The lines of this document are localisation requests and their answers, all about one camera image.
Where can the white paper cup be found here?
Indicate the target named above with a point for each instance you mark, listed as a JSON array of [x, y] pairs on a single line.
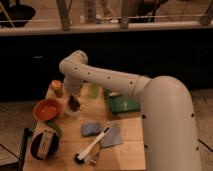
[[70, 113]]

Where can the yellow item on board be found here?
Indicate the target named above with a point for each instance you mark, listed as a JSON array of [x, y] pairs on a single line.
[[114, 94]]

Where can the black bowl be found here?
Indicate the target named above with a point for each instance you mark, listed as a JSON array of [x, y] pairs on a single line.
[[36, 142]]

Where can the orange topped bottle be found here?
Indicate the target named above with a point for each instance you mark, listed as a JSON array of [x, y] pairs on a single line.
[[57, 88]]

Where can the beige sandwich block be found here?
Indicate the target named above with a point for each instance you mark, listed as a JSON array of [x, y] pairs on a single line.
[[45, 144]]

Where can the blue sponge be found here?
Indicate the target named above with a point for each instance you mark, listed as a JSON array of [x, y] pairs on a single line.
[[91, 129]]

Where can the grey blue cloth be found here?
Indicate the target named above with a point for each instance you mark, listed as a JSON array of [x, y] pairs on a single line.
[[112, 138]]

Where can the black stand left of table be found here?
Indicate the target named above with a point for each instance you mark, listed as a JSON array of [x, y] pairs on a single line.
[[26, 134]]

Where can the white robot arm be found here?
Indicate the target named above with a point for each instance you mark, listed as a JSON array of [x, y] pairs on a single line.
[[167, 112]]

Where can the orange bowl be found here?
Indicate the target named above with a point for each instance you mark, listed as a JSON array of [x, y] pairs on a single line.
[[47, 109]]

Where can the green pepper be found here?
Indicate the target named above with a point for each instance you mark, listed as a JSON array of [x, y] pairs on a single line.
[[54, 127]]

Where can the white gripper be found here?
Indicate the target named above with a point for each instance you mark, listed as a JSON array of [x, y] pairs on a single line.
[[73, 88]]

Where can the dark purple grape bunch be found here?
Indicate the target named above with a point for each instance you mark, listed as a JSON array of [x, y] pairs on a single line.
[[73, 104]]

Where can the green cutting board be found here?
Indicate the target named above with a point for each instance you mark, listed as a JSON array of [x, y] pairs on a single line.
[[121, 104]]

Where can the white black brush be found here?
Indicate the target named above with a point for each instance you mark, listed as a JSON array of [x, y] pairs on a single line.
[[80, 158]]

